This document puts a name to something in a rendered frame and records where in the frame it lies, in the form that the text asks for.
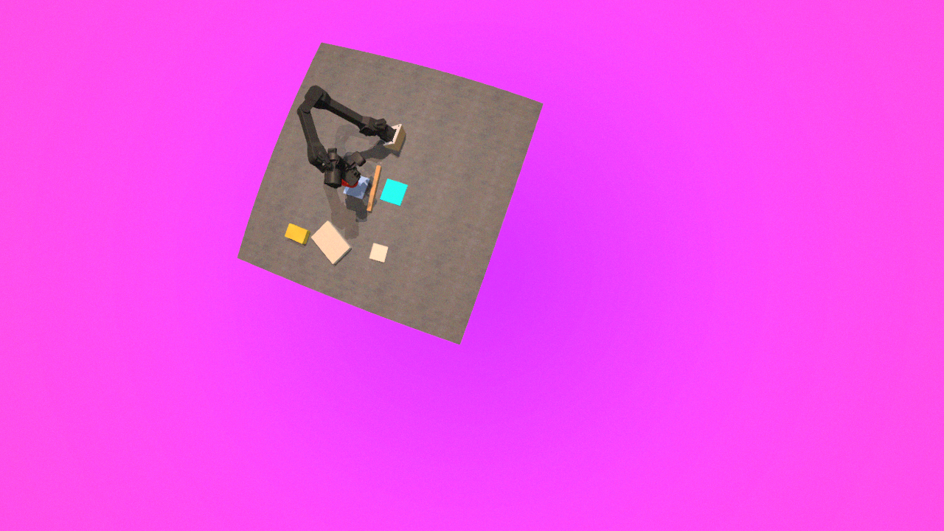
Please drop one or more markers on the orange flat bar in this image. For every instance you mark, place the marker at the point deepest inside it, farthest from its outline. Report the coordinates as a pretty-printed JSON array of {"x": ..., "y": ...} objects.
[{"x": 374, "y": 188}]

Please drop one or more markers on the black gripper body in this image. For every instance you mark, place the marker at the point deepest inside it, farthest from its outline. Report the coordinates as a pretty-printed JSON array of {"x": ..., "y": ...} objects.
[{"x": 357, "y": 159}]

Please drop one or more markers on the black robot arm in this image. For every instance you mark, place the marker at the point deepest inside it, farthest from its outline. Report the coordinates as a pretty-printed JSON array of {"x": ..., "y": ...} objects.
[{"x": 318, "y": 98}]

